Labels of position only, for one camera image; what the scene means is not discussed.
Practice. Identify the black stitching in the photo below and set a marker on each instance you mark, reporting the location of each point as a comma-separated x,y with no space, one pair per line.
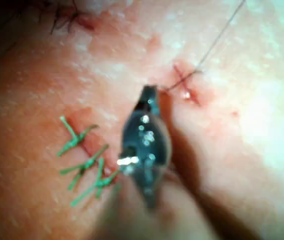
70,18

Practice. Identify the right arm needle driver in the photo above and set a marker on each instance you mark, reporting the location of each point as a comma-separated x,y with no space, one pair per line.
145,142

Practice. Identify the black thread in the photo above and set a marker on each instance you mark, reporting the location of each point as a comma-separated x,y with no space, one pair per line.
217,42

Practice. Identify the tissue pad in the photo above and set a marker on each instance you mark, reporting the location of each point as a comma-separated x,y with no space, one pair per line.
226,140

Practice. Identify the blue stitching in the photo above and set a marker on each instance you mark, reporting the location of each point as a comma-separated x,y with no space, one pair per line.
86,163

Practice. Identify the right arm needle driver jaw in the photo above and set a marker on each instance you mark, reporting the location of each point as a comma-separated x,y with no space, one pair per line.
140,105
152,100

